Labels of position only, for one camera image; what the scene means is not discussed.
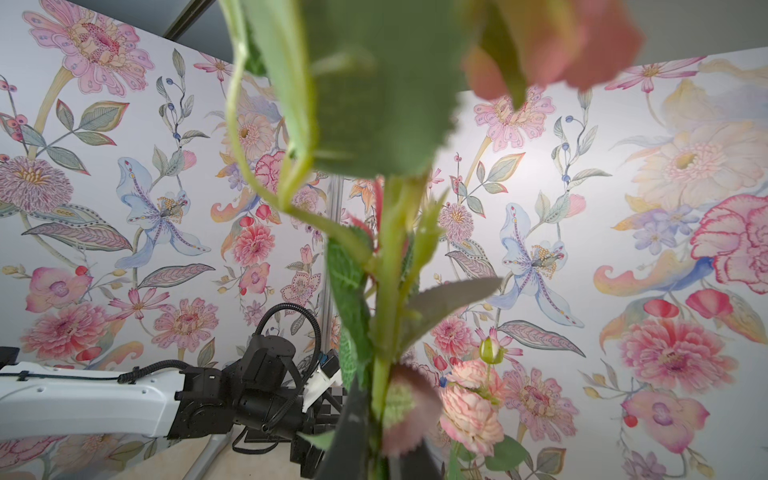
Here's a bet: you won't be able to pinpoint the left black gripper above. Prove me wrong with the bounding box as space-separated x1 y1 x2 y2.
289 414 341 479

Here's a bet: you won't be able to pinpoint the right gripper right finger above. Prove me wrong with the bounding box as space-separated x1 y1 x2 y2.
388 441 443 480

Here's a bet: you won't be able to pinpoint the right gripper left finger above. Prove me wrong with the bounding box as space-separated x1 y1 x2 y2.
315 380 371 480

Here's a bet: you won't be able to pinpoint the pink rose stem two blooms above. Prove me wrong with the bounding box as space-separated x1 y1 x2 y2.
439 330 528 471

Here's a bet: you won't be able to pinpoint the pink rose stem three blooms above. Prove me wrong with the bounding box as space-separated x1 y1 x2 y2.
220 1 644 479

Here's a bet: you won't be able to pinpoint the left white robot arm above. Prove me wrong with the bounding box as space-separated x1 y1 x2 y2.
1 326 341 479

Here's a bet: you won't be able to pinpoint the black white checkerboard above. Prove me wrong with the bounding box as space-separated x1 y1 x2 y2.
311 386 347 431

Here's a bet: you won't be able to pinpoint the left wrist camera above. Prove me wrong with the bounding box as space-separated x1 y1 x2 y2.
302 350 343 413

